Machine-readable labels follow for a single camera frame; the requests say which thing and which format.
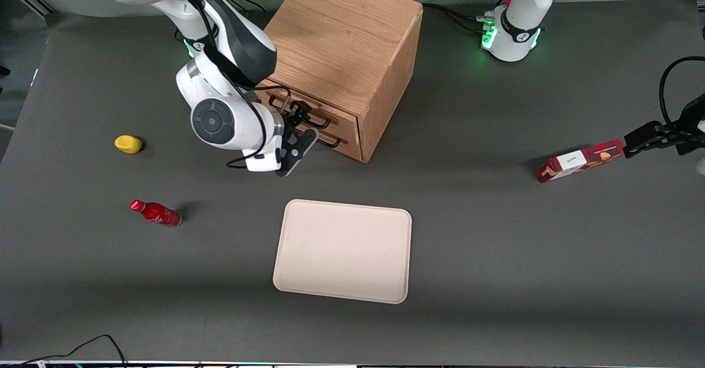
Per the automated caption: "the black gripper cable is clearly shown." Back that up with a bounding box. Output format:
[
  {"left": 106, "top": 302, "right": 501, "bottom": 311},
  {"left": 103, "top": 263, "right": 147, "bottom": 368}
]
[{"left": 151, "top": 0, "right": 290, "bottom": 169}]

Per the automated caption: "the red soda bottle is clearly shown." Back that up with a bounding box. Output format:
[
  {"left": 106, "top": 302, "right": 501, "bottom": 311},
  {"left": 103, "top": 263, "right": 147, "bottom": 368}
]
[{"left": 129, "top": 199, "right": 182, "bottom": 228}]

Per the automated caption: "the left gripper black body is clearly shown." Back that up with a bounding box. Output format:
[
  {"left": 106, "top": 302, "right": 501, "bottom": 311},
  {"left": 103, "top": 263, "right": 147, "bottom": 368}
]
[{"left": 676, "top": 94, "right": 705, "bottom": 156}]

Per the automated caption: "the yellow lemon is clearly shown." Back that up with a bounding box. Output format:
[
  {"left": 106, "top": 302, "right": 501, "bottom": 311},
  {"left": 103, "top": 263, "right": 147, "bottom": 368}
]
[{"left": 114, "top": 135, "right": 143, "bottom": 154}]

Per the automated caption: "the small wooden drawer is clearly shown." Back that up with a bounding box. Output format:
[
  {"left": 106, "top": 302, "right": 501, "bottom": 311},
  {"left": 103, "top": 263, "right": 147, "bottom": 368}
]
[{"left": 308, "top": 127, "right": 362, "bottom": 163}]

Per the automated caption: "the red snack box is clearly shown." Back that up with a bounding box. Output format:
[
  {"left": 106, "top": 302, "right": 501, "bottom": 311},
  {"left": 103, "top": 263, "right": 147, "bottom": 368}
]
[{"left": 536, "top": 139, "right": 625, "bottom": 183}]

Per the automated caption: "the short black drawer handle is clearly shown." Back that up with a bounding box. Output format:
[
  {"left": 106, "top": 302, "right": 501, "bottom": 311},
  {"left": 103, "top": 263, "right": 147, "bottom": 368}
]
[{"left": 315, "top": 130, "right": 343, "bottom": 149}]

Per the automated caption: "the thin black table cable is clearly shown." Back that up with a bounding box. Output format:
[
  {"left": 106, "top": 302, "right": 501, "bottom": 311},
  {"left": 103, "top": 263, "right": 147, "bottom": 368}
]
[{"left": 0, "top": 334, "right": 128, "bottom": 368}]

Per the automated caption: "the black looped cable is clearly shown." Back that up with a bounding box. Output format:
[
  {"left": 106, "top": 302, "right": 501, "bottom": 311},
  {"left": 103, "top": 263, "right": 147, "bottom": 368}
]
[{"left": 659, "top": 56, "right": 705, "bottom": 133}]

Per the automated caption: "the black metal drawer handle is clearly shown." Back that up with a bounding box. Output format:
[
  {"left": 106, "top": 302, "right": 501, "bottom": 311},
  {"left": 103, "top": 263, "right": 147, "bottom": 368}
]
[{"left": 269, "top": 94, "right": 338, "bottom": 129}]

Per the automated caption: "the wooden drawer cabinet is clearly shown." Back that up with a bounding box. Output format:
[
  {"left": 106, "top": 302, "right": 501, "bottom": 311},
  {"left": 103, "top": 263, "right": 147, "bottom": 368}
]
[{"left": 258, "top": 0, "right": 424, "bottom": 163}]

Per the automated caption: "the light wooden drawer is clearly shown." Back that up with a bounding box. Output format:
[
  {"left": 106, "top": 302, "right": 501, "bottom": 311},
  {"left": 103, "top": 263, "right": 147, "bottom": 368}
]
[{"left": 258, "top": 80, "right": 361, "bottom": 140}]

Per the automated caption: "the black base cable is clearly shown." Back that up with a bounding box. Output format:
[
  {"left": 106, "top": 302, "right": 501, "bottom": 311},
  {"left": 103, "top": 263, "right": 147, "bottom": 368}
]
[
  {"left": 422, "top": 2, "right": 494, "bottom": 27},
  {"left": 441, "top": 9, "right": 492, "bottom": 36}
]

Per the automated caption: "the white rectangular tray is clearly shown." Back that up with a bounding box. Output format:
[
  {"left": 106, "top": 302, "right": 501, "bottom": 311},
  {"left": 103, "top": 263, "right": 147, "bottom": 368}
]
[{"left": 273, "top": 199, "right": 413, "bottom": 305}]

